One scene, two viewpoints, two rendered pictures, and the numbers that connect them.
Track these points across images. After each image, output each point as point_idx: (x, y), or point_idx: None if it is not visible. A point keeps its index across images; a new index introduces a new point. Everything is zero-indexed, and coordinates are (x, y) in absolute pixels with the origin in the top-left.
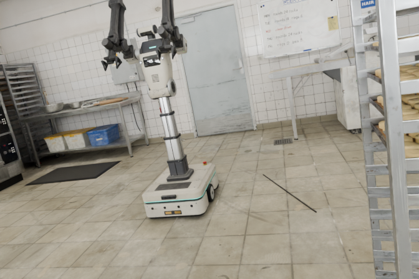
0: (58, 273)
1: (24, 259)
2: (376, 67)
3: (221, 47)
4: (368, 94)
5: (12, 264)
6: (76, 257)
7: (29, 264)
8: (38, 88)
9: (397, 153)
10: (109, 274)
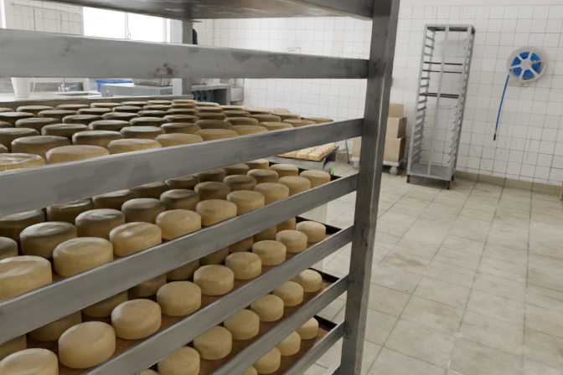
0: (513, 319)
1: (544, 294)
2: (342, 229)
3: None
4: (347, 274)
5: (532, 288)
6: (546, 331)
7: (533, 299)
8: None
9: None
10: (503, 358)
